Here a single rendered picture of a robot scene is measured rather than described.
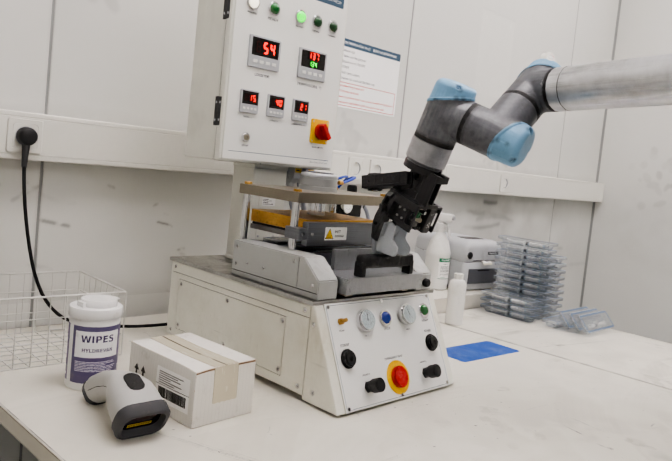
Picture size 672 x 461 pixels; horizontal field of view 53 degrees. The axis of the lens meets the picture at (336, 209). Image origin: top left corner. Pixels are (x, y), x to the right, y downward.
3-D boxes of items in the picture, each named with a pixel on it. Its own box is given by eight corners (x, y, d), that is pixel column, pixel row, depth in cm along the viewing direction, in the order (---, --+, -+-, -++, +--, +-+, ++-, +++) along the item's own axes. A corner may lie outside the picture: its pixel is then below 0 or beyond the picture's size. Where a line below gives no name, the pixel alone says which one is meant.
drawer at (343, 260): (243, 269, 138) (247, 232, 138) (319, 265, 154) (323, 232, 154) (345, 300, 118) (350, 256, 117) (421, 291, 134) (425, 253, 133)
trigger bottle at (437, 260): (417, 286, 220) (425, 211, 218) (429, 284, 226) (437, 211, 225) (440, 291, 215) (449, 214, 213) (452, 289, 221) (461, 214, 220)
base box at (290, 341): (165, 336, 148) (172, 260, 147) (292, 320, 174) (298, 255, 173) (336, 419, 110) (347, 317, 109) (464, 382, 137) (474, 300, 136)
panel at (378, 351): (345, 414, 112) (322, 304, 116) (449, 384, 133) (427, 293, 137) (353, 412, 110) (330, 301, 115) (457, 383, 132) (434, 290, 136)
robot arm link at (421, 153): (405, 131, 118) (432, 136, 124) (396, 155, 120) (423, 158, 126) (436, 148, 114) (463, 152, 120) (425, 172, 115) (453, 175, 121)
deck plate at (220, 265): (169, 259, 147) (170, 255, 146) (288, 255, 171) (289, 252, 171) (312, 306, 114) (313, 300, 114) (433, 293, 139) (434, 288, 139)
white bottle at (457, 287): (461, 326, 188) (467, 276, 187) (443, 324, 189) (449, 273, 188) (462, 323, 193) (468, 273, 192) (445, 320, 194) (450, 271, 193)
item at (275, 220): (249, 227, 138) (254, 182, 138) (325, 228, 154) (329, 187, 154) (305, 240, 126) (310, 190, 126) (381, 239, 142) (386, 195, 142)
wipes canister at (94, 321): (54, 380, 115) (60, 294, 114) (102, 372, 121) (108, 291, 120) (76, 396, 109) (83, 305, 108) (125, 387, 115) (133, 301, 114)
